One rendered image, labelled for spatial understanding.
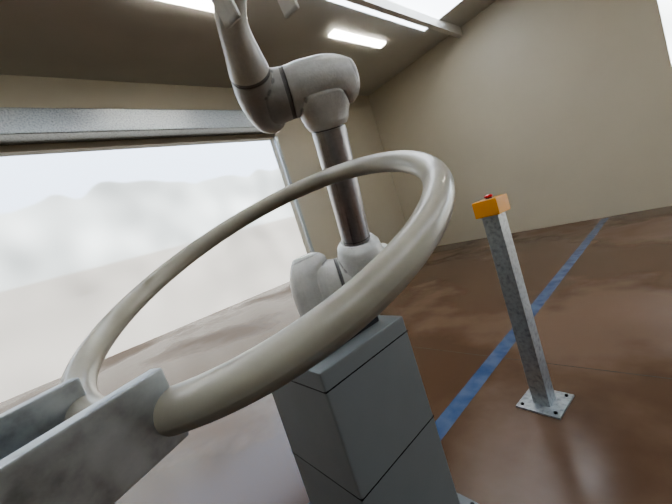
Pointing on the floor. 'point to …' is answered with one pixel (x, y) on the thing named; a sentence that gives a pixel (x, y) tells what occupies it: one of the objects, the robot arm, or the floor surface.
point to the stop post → (520, 311)
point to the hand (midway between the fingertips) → (262, 9)
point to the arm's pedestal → (367, 425)
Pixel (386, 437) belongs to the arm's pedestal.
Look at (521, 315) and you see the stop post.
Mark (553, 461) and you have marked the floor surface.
